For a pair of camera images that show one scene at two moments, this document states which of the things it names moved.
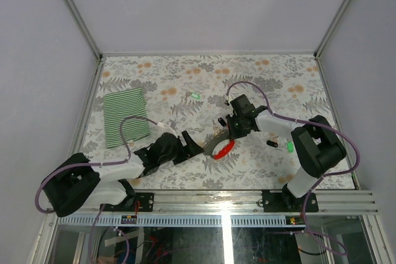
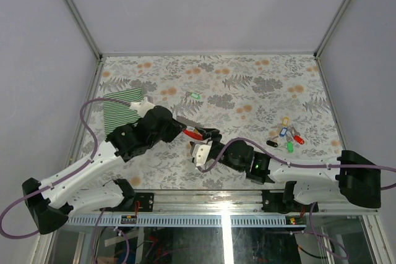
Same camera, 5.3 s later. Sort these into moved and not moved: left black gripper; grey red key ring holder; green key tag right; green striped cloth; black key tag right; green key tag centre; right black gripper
Moved: grey red key ring holder; left black gripper; right black gripper
Not moved: green striped cloth; green key tag right; green key tag centre; black key tag right
